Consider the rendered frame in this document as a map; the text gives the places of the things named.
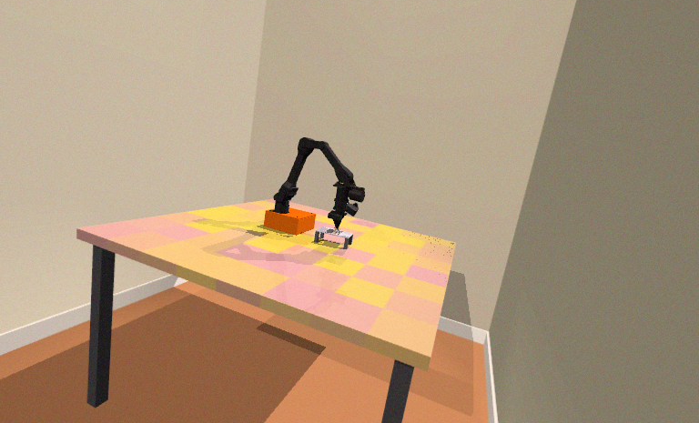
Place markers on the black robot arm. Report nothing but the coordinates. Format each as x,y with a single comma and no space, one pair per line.
347,189

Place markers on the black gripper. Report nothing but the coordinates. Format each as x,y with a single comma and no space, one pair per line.
338,214

